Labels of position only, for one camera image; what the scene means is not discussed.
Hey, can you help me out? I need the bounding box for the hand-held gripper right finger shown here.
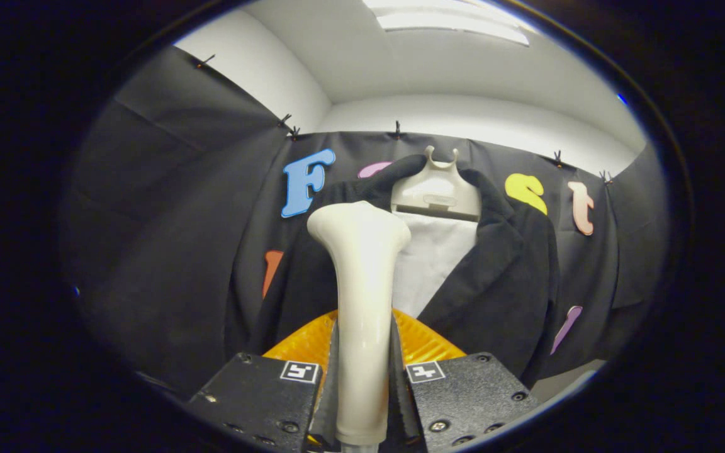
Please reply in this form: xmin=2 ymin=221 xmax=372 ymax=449
xmin=390 ymin=310 xmax=542 ymax=451

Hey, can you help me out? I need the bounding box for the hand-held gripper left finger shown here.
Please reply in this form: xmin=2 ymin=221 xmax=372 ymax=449
xmin=186 ymin=310 xmax=340 ymax=451

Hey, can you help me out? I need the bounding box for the black blazer jacket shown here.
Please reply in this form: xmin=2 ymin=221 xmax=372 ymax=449
xmin=224 ymin=154 xmax=561 ymax=388

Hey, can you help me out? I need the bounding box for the white shirt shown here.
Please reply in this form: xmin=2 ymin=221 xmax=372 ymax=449
xmin=391 ymin=211 xmax=480 ymax=318

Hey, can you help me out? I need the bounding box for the white garment steamer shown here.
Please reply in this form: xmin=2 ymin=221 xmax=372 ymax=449
xmin=306 ymin=201 xmax=412 ymax=449

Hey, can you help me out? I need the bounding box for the grey cabinet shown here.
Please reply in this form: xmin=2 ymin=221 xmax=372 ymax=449
xmin=529 ymin=359 xmax=607 ymax=405

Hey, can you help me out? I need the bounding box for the black backdrop cloth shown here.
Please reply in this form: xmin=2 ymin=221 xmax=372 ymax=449
xmin=60 ymin=45 xmax=672 ymax=397

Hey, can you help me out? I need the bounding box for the white plastic hanger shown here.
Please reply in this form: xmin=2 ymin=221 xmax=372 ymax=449
xmin=391 ymin=146 xmax=481 ymax=222

